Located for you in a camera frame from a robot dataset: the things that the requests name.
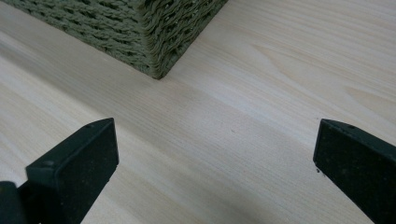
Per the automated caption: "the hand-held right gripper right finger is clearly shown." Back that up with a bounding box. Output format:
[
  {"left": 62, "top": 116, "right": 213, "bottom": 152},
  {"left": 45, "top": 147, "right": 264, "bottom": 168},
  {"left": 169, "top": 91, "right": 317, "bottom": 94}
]
[{"left": 313, "top": 118, "right": 396, "bottom": 224}]

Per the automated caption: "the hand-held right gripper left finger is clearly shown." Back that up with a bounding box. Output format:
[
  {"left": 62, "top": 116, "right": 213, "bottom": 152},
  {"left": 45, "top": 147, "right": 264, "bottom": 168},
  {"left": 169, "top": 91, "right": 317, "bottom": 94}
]
[{"left": 18, "top": 117, "right": 120, "bottom": 224}]

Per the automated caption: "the green woven basket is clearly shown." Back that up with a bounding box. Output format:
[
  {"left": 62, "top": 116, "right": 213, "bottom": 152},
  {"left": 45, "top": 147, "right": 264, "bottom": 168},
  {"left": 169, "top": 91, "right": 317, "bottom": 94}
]
[{"left": 0, "top": 0, "right": 230, "bottom": 80}]

